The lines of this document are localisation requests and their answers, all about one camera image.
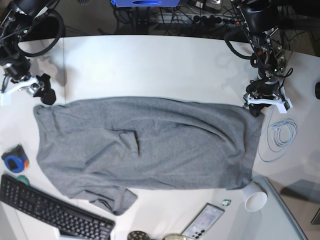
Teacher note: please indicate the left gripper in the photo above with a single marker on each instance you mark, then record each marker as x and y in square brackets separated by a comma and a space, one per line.
[264, 93]

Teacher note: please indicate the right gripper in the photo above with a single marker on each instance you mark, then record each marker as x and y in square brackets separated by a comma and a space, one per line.
[18, 78]

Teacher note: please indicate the grey t-shirt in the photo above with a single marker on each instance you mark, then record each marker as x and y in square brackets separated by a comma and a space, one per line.
[100, 149]

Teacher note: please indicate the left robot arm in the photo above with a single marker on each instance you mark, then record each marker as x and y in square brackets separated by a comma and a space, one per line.
[258, 21]

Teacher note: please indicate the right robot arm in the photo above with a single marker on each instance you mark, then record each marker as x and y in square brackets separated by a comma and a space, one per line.
[19, 18]

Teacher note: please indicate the black round object at edge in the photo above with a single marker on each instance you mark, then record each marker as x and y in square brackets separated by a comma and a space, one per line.
[317, 90]

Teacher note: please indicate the blue orange tape measure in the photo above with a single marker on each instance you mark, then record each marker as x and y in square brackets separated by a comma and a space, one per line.
[15, 159]

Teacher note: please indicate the green round object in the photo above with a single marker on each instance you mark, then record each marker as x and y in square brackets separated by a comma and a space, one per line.
[23, 179]

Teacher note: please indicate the white paper cup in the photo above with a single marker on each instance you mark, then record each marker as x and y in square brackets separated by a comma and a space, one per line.
[254, 197]

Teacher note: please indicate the small green white chip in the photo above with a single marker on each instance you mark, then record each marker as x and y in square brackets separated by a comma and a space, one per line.
[226, 202]

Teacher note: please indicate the blue box with hole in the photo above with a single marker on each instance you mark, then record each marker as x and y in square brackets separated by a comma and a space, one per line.
[148, 3]

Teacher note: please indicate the glass side table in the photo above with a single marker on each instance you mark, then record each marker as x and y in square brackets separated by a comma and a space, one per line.
[291, 212]

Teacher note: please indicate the black computer keyboard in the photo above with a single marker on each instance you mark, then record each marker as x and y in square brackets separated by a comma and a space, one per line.
[54, 212]

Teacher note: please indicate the smartphone in clear case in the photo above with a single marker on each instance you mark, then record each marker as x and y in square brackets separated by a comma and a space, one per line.
[205, 219]

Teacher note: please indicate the gold rimmed round tin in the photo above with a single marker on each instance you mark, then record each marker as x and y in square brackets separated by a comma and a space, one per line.
[174, 236]

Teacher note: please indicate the black gold dotted round object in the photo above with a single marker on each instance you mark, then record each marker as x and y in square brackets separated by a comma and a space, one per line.
[138, 235]

